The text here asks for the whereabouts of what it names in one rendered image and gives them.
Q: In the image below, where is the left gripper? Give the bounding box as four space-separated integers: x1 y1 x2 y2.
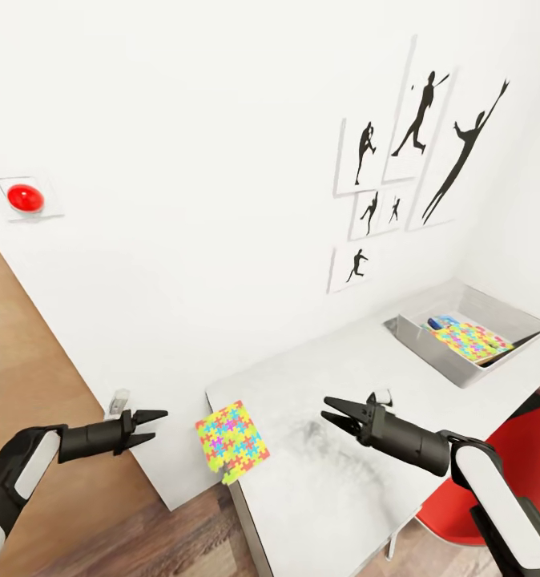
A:
83 410 168 458

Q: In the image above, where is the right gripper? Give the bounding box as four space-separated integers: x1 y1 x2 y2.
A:
320 396 421 465

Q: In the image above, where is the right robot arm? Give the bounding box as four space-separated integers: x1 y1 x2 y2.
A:
320 389 540 577

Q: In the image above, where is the jigsaw puzzle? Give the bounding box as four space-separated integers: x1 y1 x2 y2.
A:
195 400 270 486
430 323 501 365

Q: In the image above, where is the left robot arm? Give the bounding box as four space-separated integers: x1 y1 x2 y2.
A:
0 389 168 550

